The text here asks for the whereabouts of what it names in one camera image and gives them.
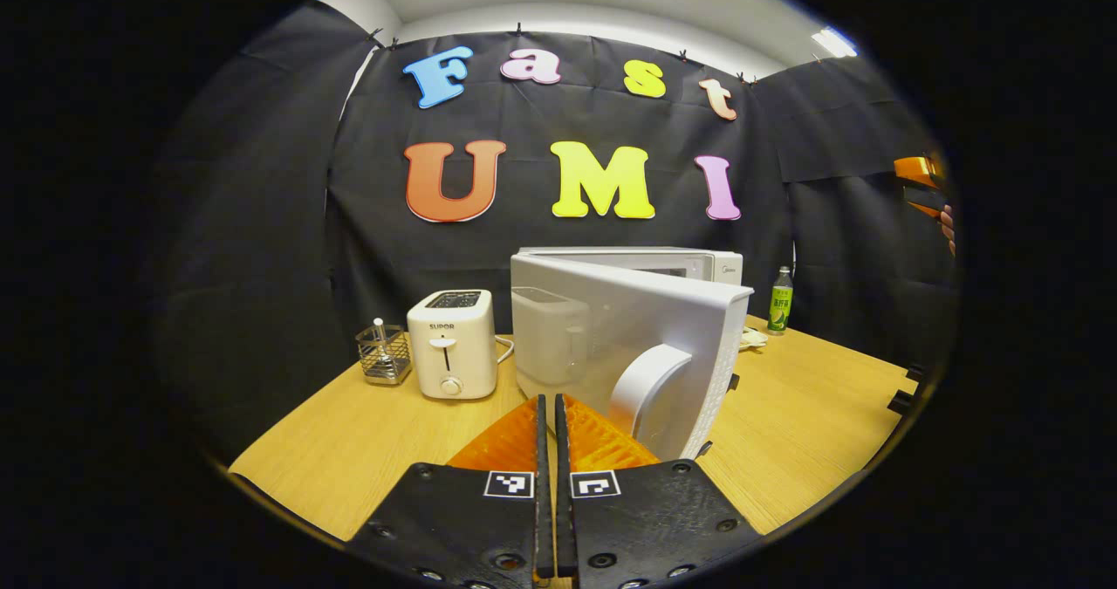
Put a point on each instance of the green drink bottle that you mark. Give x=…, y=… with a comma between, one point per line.
x=780, y=305

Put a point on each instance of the small ceiling light panel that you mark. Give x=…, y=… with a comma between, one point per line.
x=835, y=43

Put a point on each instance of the white utensil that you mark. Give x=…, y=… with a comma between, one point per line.
x=380, y=332

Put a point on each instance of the black table clamp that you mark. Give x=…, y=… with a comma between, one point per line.
x=902, y=402
x=915, y=373

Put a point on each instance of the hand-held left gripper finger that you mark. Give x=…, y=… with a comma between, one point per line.
x=565, y=528
x=544, y=528

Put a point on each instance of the white microwave oven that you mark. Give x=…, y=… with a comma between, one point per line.
x=628, y=327

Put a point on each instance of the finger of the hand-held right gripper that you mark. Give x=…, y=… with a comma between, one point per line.
x=918, y=172

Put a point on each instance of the white toaster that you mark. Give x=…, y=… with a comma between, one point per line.
x=454, y=345

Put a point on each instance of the black backdrop cloth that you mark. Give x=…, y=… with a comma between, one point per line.
x=244, y=222

